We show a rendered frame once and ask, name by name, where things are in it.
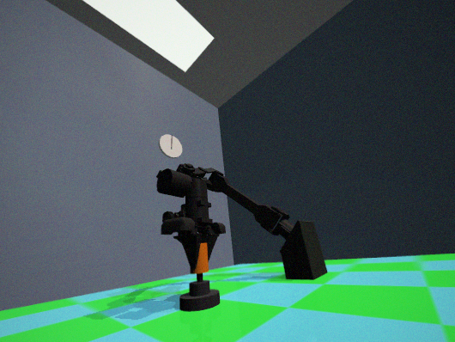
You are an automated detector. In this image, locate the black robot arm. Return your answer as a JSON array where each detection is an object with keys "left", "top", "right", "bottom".
[{"left": 156, "top": 163, "right": 294, "bottom": 240}]

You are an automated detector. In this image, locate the orange cylindrical knob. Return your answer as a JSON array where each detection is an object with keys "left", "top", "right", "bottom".
[{"left": 190, "top": 243, "right": 209, "bottom": 275}]

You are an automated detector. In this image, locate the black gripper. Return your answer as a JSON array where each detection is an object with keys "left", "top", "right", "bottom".
[{"left": 161, "top": 197, "right": 226, "bottom": 270}]

